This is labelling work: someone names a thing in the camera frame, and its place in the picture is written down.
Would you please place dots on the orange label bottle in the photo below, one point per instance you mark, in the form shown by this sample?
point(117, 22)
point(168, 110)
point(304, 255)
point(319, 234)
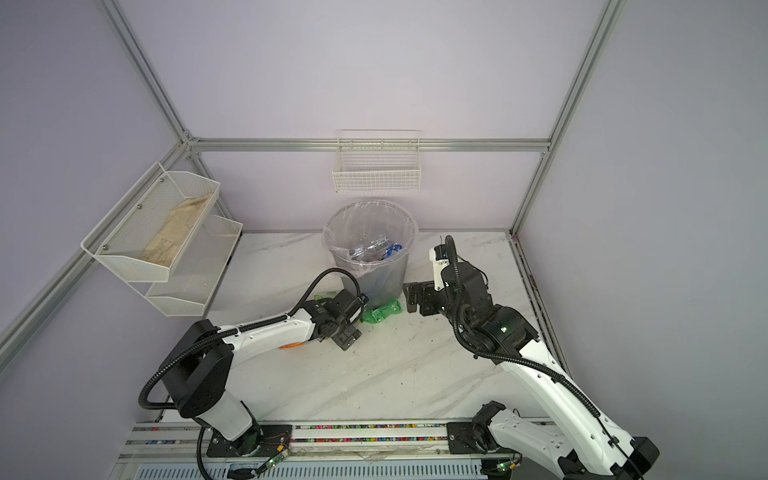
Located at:
point(291, 346)

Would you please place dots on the crushed green bottle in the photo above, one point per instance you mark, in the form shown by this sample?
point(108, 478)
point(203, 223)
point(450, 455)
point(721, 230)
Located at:
point(379, 314)

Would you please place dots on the blue label bottle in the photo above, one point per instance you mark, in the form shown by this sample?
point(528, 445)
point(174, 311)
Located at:
point(391, 250)

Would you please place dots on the clear plastic bin liner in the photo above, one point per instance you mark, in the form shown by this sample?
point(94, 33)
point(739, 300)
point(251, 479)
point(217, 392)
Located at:
point(356, 236)

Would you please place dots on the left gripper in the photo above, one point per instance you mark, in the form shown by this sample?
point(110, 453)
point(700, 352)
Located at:
point(350, 335)

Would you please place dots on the beige cloth in shelf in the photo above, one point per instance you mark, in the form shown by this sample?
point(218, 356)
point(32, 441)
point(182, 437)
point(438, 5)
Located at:
point(164, 247)

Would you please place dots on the grey mesh waste bin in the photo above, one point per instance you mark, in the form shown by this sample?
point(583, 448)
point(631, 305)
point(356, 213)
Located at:
point(382, 284)

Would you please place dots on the white mesh shelf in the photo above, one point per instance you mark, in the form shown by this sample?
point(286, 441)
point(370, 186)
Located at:
point(193, 283)
point(120, 237)

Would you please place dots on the white wire wall basket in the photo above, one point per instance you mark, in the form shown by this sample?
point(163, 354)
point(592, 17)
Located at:
point(377, 162)

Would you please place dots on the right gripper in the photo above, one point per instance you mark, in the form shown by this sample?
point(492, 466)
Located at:
point(422, 290)

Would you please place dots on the white mesh lower shelf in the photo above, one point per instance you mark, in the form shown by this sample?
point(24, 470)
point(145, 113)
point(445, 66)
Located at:
point(193, 283)

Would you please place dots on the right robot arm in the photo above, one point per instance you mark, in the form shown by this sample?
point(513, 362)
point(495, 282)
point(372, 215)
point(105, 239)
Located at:
point(588, 445)

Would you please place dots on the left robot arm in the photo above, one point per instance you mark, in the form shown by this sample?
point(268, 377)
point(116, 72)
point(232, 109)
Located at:
point(193, 379)

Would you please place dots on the aluminium front rail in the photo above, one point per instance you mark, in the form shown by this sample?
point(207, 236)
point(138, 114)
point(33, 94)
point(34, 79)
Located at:
point(356, 440)

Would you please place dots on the white mesh upper shelf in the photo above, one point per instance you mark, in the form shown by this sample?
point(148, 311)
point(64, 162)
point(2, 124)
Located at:
point(120, 237)

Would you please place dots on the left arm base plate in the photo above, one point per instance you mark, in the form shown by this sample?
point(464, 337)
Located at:
point(262, 441)

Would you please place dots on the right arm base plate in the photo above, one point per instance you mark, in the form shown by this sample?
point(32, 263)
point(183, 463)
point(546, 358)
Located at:
point(474, 436)

